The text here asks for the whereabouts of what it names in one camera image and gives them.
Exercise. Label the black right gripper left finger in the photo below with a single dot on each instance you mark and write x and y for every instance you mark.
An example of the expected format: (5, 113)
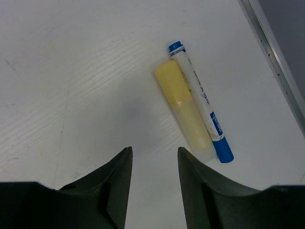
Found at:
(98, 200)

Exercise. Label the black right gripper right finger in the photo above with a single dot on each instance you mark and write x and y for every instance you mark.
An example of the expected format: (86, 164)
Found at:
(213, 201)

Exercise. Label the blue capped pen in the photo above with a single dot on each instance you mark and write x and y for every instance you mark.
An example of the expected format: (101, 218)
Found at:
(178, 53)

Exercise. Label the yellow marker with blue cap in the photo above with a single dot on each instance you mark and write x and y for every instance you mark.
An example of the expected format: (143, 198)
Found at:
(179, 97)

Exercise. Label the aluminium table edge rail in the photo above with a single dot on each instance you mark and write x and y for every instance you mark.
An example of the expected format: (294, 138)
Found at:
(275, 58)

